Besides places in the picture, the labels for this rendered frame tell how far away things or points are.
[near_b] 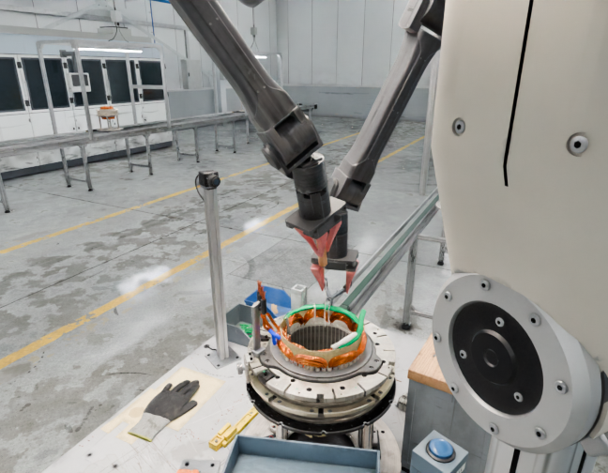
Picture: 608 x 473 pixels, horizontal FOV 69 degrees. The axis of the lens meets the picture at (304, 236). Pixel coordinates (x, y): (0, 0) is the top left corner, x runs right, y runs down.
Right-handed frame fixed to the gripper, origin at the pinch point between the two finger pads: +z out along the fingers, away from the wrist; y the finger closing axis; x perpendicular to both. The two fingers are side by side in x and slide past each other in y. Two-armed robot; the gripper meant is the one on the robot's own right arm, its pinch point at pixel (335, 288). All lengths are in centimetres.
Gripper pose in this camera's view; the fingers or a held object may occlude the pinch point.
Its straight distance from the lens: 106.1
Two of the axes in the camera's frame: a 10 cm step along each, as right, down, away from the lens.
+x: -2.6, 3.7, -8.9
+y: -9.7, -0.7, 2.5
